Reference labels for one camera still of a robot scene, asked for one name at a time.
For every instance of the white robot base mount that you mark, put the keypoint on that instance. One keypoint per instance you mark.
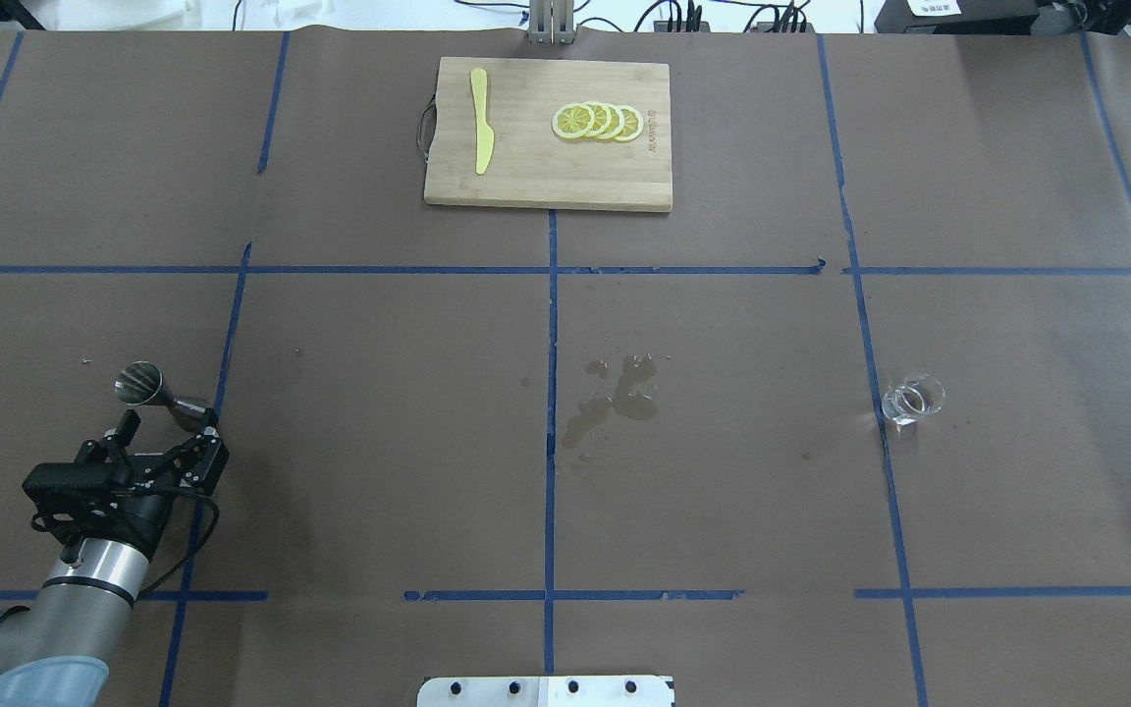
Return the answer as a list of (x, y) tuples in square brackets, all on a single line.
[(585, 690)]

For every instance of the yellow plastic knife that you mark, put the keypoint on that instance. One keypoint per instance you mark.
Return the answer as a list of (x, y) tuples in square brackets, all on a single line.
[(485, 137)]

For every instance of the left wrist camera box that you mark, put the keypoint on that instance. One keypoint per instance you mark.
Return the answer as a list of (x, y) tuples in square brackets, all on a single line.
[(69, 488)]

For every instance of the aluminium frame post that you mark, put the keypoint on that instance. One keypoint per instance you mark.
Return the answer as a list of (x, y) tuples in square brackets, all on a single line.
[(551, 22)]

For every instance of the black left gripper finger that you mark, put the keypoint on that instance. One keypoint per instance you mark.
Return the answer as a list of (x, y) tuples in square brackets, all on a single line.
[(120, 438), (203, 442)]

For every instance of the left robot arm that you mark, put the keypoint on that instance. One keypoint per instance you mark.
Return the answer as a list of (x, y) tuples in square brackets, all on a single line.
[(56, 651)]

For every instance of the bamboo cutting board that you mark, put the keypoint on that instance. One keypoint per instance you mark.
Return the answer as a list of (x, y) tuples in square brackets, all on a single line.
[(532, 167)]

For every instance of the clear glass beaker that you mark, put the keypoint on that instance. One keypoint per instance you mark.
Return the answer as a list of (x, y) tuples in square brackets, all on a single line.
[(913, 399)]

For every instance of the steel jigger measuring cup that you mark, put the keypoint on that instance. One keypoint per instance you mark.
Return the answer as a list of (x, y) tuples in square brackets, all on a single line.
[(142, 384)]

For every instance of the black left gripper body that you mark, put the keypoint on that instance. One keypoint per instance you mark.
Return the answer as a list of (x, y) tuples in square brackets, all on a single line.
[(140, 510)]

